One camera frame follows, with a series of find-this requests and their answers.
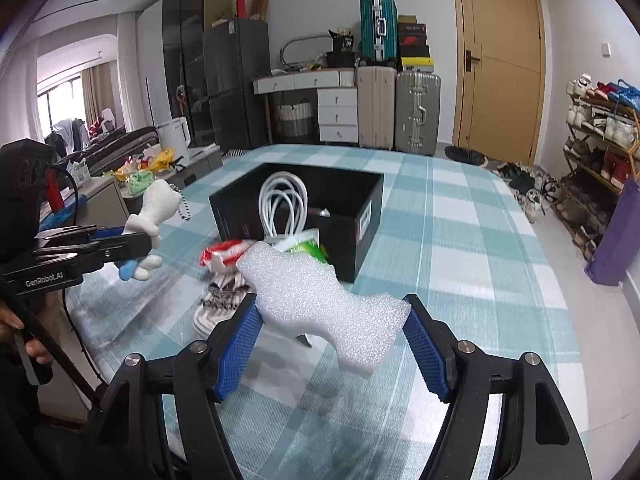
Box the black paper bag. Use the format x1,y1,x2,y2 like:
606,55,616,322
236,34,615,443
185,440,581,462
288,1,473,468
327,30,357,68

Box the yellow plastic bag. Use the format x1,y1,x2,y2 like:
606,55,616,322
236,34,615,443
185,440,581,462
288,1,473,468
150,147,177,171

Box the person's left hand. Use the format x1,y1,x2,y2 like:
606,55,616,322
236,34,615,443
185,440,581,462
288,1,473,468
0,307,53,366

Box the black cardboard box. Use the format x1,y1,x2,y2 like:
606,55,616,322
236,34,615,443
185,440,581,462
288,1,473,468
208,162,385,283

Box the teal suitcase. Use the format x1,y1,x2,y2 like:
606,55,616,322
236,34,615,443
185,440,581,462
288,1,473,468
360,0,399,63

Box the grey side table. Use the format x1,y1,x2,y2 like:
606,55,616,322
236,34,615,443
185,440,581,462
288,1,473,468
75,145,223,211

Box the silver suitcase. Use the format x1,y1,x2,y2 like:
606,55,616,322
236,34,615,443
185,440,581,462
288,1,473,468
395,70,442,156

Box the red white snack packet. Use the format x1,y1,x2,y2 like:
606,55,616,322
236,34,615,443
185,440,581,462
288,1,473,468
199,240,256,273

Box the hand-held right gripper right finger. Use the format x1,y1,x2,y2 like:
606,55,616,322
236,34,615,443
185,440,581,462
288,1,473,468
400,294,593,480

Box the wooden door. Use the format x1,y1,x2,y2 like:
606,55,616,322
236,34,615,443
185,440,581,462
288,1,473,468
450,0,546,166

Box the white wardrobe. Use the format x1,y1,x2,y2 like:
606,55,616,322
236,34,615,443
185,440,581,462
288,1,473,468
137,0,166,131

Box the woven laundry basket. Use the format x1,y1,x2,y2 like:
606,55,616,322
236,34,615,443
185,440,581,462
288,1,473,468
276,102,316,137

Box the oval mirror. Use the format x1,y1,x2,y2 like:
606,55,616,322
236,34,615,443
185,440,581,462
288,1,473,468
280,34,333,68

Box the white plush toy keychain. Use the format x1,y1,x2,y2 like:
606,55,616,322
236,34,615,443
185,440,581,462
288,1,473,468
119,179,195,283

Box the white electric kettle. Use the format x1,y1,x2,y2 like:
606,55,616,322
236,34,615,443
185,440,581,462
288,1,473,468
157,116,192,161

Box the wooden shoe rack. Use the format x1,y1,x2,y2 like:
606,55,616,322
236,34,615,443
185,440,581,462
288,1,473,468
562,77,640,261

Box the green snack packet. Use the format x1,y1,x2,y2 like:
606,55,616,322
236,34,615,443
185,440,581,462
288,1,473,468
275,230,331,266

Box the purple bag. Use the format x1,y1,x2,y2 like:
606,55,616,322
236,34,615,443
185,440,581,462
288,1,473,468
585,175,640,288

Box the white coiled cable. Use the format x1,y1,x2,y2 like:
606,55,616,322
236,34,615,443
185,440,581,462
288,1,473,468
259,172,310,241

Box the rows of assorted shoes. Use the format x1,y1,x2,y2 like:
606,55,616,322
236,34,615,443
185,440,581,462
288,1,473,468
564,75,640,258

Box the scattered pairs of shoes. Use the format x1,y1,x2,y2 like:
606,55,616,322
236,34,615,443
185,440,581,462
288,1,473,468
492,160,563,223

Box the beige suitcase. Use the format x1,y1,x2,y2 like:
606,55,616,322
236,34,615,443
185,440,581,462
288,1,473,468
356,62,398,150

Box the teal checked tablecloth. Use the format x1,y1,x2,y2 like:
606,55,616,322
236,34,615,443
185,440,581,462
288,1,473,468
65,144,588,480

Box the white foam piece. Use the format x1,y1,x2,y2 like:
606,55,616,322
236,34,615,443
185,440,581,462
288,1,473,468
235,241,413,380

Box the grey refrigerator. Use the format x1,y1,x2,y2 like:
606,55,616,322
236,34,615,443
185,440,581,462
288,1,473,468
202,19,273,150

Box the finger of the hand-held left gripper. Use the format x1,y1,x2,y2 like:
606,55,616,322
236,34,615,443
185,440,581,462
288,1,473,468
37,232,153,274
37,225,126,249

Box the white desk with drawers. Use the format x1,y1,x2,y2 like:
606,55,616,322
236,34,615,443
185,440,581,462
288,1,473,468
252,69,360,145

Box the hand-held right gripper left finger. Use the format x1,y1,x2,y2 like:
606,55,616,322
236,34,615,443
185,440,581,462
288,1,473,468
95,292,263,480

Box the dark glass wardrobe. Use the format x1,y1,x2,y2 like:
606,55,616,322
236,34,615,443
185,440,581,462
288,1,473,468
162,0,206,143

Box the adidas bag of white laces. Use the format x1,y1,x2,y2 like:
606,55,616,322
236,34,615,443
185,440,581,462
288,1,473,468
194,272,258,338

